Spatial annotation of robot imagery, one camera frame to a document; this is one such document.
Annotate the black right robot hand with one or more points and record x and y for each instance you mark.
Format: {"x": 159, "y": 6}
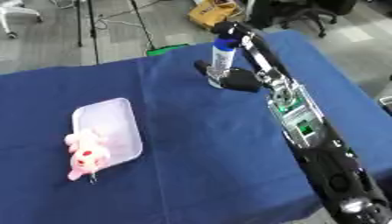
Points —
{"x": 241, "y": 78}

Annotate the white bottle with blue cap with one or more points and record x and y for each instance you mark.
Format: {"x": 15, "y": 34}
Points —
{"x": 223, "y": 57}

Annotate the yellow bag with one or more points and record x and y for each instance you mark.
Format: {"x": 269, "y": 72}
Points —
{"x": 212, "y": 11}

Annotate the black office chair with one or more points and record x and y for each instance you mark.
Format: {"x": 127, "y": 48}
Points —
{"x": 306, "y": 13}

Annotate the white plastic tray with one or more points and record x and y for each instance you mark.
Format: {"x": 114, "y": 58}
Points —
{"x": 109, "y": 128}

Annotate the black tripod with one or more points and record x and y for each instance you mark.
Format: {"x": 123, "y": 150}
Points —
{"x": 89, "y": 26}

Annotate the pink plush toy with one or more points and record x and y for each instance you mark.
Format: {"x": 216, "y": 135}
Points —
{"x": 86, "y": 153}

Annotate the white chair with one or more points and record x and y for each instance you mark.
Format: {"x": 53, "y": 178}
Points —
{"x": 15, "y": 14}

